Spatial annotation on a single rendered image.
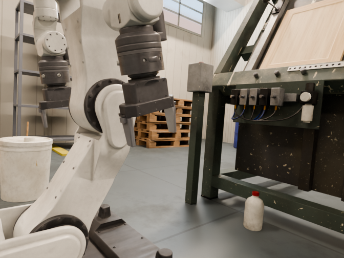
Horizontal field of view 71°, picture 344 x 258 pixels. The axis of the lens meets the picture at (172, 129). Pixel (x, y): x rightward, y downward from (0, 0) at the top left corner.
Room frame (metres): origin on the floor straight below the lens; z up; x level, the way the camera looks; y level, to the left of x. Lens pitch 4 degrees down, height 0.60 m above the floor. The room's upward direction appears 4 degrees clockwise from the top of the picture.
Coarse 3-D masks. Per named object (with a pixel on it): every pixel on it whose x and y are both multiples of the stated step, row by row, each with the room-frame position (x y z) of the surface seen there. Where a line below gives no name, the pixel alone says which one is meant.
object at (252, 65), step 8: (288, 0) 1.81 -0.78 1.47; (272, 16) 1.76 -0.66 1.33; (280, 16) 1.75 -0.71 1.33; (272, 24) 1.71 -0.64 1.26; (264, 32) 1.71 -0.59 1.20; (272, 32) 1.70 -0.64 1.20; (264, 40) 1.66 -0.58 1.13; (256, 48) 1.66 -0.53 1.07; (264, 48) 1.64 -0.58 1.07; (256, 56) 1.61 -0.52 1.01; (248, 64) 1.61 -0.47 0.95; (256, 64) 1.60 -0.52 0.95
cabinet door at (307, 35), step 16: (336, 0) 1.49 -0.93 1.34; (288, 16) 1.68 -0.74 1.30; (304, 16) 1.59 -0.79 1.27; (320, 16) 1.49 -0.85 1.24; (336, 16) 1.41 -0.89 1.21; (288, 32) 1.59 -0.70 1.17; (304, 32) 1.50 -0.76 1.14; (320, 32) 1.42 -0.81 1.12; (336, 32) 1.34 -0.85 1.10; (272, 48) 1.59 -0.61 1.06; (288, 48) 1.50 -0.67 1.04; (304, 48) 1.42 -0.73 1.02; (320, 48) 1.34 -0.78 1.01; (336, 48) 1.27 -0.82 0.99; (272, 64) 1.50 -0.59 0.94; (288, 64) 1.42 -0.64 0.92
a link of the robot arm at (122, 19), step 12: (108, 0) 0.48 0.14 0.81; (120, 0) 0.44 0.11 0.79; (108, 12) 0.47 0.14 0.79; (120, 12) 0.44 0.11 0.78; (108, 24) 0.50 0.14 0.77; (120, 24) 0.45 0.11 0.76; (132, 24) 0.44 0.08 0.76; (144, 24) 0.45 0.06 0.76; (156, 24) 0.49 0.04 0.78; (120, 36) 0.45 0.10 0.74; (132, 36) 0.44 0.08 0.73; (144, 36) 0.44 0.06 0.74; (156, 36) 0.46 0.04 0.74; (120, 48) 0.45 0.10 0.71; (132, 48) 0.44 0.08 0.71; (144, 48) 0.44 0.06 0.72
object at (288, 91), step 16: (304, 80) 1.23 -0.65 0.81; (320, 80) 1.18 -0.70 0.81; (240, 96) 1.36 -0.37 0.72; (256, 96) 1.32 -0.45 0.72; (272, 96) 1.22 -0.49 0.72; (288, 96) 1.24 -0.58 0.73; (304, 96) 1.15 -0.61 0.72; (320, 96) 1.17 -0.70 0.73; (240, 112) 1.51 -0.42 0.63; (256, 112) 1.42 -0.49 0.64; (272, 112) 1.35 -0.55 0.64; (288, 112) 1.28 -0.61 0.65; (304, 112) 1.16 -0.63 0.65; (320, 112) 1.17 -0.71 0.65
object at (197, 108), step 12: (192, 96) 1.61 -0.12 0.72; (204, 96) 1.60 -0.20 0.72; (192, 108) 1.60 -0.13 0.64; (192, 120) 1.60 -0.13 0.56; (192, 132) 1.59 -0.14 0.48; (192, 144) 1.58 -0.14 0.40; (192, 156) 1.58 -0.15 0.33; (192, 168) 1.57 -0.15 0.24; (192, 180) 1.57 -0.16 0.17; (192, 192) 1.57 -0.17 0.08
